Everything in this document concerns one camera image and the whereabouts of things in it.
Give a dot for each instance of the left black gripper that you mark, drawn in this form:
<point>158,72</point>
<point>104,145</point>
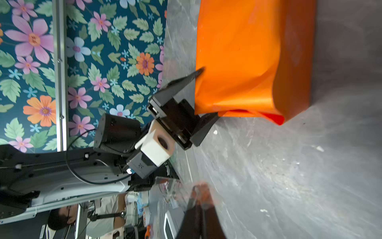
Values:
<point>178,118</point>

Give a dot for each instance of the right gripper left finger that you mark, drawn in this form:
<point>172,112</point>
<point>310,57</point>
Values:
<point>191,225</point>

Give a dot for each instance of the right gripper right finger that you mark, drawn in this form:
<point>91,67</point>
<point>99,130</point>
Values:
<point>211,227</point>

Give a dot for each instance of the clear tape strip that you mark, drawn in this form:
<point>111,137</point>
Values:
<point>185,195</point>

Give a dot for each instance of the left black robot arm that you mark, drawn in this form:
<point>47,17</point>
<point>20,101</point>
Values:
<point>125,156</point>

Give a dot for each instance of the white display device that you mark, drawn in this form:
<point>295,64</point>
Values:
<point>172,222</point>

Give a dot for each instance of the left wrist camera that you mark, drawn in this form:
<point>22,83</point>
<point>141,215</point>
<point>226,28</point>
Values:
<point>150,152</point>

